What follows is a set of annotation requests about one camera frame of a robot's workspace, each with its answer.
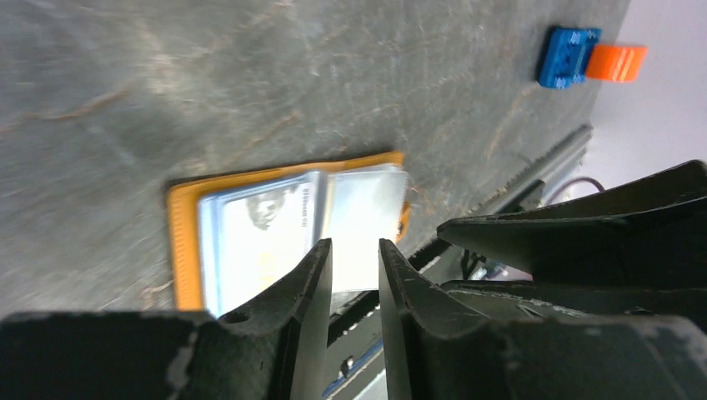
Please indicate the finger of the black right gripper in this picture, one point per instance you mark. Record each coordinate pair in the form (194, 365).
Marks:
(649, 233)
(689, 303)

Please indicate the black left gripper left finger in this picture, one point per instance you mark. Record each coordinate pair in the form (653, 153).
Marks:
(271, 347)

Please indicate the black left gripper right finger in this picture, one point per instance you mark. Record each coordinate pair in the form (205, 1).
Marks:
(458, 345)

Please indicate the white portrait credit card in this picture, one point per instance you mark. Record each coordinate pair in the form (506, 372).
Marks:
(259, 237)

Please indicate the orange leather card holder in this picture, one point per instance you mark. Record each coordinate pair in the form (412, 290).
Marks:
(181, 202)

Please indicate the blue orange toy truck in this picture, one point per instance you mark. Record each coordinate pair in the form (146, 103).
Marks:
(573, 55)

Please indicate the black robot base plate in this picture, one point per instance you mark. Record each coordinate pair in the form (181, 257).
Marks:
(355, 361)

